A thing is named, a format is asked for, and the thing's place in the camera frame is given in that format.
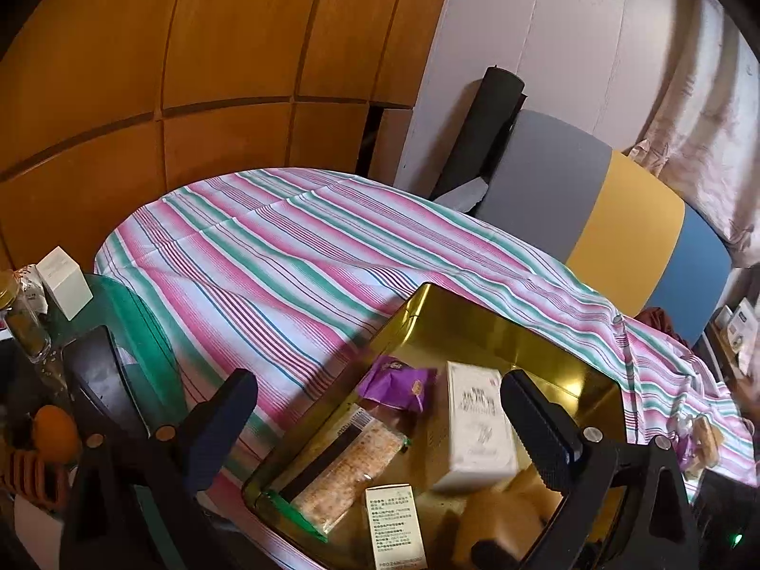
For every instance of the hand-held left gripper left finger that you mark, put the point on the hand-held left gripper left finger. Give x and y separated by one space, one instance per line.
219 427

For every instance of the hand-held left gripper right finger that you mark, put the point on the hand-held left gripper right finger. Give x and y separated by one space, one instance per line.
534 421

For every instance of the tall white carton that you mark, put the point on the tall white carton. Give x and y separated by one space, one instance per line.
475 421

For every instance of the yellow sponge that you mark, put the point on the yellow sponge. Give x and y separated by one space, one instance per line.
510 516

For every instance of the gold metal tin box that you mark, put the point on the gold metal tin box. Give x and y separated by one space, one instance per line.
475 332

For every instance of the clear cracker packet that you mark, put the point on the clear cracker packet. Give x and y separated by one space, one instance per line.
350 469

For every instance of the purple snack packet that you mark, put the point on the purple snack packet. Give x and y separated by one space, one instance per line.
398 386

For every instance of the small white labelled box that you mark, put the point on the small white labelled box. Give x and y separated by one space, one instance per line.
395 528

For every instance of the clear wrapped cookie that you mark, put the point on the clear wrapped cookie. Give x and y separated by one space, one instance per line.
706 439

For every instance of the green glass side table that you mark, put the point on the green glass side table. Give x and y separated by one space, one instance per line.
136 314

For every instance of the dark red cloth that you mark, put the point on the dark red cloth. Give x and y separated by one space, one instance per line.
662 320

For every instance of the orange fruit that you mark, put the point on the orange fruit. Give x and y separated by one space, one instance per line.
56 433

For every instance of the wooden side shelf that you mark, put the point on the wooden side shelf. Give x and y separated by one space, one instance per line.
721 356

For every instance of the striped pink green tablecloth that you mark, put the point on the striped pink green tablecloth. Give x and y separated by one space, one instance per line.
267 249

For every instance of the white printed box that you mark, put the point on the white printed box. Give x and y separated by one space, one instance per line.
745 332

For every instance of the grey yellow blue chair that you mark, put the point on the grey yellow blue chair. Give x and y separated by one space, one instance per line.
629 225

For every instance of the glass spice jar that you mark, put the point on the glass spice jar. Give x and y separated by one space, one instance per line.
27 320

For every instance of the pale grey armrest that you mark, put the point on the pale grey armrest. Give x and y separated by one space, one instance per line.
460 196

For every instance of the black rolled mat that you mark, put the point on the black rolled mat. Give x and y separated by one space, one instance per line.
487 124

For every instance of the pale patterned curtain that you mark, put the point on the pale patterned curtain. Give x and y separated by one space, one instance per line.
712 130

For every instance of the wooden wardrobe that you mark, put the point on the wooden wardrobe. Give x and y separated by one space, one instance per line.
178 41

